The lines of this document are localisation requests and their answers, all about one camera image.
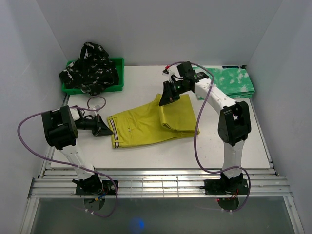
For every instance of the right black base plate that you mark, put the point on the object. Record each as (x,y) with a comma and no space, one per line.
(217,187)

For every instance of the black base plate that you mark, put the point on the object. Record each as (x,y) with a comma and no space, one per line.
(107,188)
(217,187)

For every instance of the green white tie-dye folded garment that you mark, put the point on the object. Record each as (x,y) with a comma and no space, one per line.
(234,82)

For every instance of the black white patterned garment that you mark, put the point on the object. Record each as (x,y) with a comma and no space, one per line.
(93,72)

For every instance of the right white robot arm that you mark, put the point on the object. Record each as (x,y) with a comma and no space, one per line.
(234,124)

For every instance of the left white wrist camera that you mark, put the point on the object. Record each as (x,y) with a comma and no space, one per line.
(94,108)

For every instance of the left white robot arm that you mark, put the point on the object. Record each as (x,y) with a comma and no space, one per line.
(61,131)

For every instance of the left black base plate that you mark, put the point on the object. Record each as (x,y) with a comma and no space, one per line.
(107,188)

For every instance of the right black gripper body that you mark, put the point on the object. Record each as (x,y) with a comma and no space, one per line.
(178,88)

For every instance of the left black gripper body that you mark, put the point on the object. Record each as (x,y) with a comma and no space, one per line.
(90,124)

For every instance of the yellow trousers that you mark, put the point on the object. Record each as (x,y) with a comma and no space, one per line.
(152,124)

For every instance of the aluminium rail frame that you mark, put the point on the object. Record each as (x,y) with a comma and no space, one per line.
(160,192)

